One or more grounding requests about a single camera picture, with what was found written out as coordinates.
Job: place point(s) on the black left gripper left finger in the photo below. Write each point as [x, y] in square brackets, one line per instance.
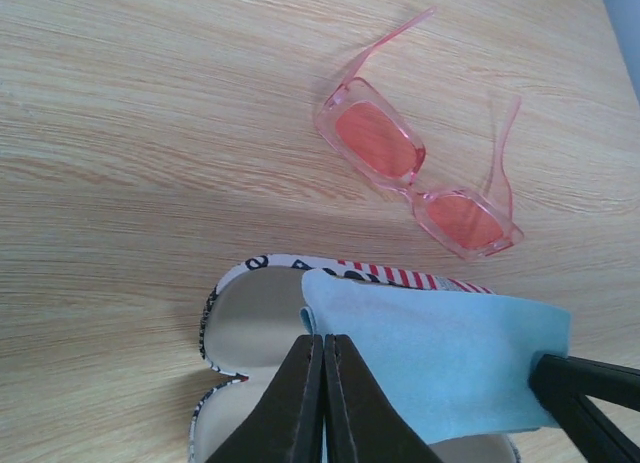
[287, 423]

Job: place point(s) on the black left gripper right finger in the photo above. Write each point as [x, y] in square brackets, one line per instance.
[361, 423]

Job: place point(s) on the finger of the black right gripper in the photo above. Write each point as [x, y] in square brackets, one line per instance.
[565, 386]

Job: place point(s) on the light blue cleaning cloth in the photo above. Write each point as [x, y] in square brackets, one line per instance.
[452, 364]

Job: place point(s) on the stars and stripes glasses case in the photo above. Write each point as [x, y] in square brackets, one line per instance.
[250, 322]

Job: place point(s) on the red sunglasses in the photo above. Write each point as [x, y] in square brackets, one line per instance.
[361, 125]

